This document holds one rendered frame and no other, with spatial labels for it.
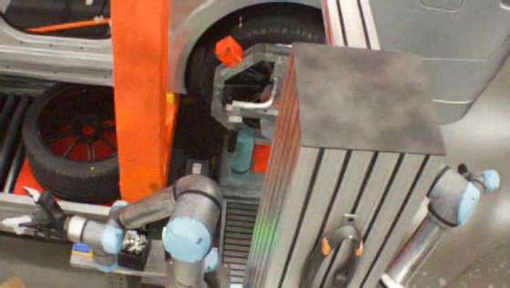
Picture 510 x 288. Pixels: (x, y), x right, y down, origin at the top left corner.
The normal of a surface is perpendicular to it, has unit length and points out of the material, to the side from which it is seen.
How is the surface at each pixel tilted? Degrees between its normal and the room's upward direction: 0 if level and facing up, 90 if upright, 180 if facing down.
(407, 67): 0
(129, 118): 90
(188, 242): 84
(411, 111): 0
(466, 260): 0
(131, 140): 90
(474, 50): 90
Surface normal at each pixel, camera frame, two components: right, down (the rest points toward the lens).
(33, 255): 0.11, -0.65
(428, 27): -0.04, 0.76
